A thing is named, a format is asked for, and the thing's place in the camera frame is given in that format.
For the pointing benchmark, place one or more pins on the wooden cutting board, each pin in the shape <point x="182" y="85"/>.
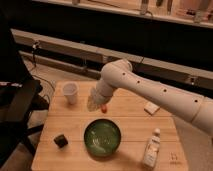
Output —
<point x="75" y="139"/>

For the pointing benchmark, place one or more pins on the white rectangular block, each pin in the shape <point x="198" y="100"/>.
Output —
<point x="151" y="108"/>

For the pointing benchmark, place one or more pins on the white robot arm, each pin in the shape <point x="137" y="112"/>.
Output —
<point x="191" y="107"/>

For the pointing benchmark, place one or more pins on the green round plate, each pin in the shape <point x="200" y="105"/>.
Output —
<point x="102" y="138"/>

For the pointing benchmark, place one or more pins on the white plastic cup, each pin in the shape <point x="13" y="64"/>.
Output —
<point x="70" y="91"/>

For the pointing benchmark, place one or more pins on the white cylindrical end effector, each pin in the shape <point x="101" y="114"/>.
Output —
<point x="93" y="103"/>

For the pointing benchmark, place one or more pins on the black chair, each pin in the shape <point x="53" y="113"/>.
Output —
<point x="16" y="104"/>

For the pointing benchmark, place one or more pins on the white lotion tube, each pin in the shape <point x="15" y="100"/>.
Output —
<point x="152" y="149"/>

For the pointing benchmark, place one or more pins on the dark brown eraser cube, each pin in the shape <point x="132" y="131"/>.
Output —
<point x="61" y="140"/>

